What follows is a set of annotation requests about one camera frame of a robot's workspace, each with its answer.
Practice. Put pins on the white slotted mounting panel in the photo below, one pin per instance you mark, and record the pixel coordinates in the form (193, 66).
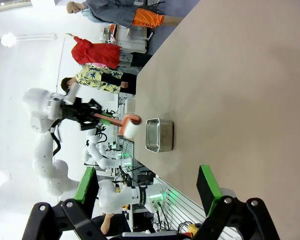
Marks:
(182, 200)

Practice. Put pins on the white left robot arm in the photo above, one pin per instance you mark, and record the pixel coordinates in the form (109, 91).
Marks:
(42, 150)

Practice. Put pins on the yellow emergency stop button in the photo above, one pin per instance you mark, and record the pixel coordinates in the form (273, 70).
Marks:
(195, 228)

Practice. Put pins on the white workbench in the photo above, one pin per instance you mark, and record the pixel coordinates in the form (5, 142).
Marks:
(135, 37)

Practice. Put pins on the seated person in black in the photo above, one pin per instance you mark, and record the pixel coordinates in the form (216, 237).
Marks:
(107, 223)

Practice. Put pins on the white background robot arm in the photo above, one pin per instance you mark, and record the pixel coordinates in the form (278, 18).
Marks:
(100, 157)

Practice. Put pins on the rectangular steel container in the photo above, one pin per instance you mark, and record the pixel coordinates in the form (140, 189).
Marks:
(162, 136)

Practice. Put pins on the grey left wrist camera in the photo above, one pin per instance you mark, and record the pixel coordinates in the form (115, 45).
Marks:
(72, 94)

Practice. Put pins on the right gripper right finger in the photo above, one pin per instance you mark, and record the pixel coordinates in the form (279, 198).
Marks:
(240, 220)

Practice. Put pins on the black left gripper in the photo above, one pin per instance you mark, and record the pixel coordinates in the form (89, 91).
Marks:
(73, 111)

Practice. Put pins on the mannequin in yellow floral shirt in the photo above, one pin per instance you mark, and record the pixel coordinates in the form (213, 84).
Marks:
(100, 80)

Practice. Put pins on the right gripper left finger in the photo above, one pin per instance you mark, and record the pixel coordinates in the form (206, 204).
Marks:
(65, 220)

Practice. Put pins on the mannequin in red hoodie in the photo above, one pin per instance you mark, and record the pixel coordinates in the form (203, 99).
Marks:
(97, 53)

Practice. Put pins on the mannequin in orange shorts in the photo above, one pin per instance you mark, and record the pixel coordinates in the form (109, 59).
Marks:
(120, 12)

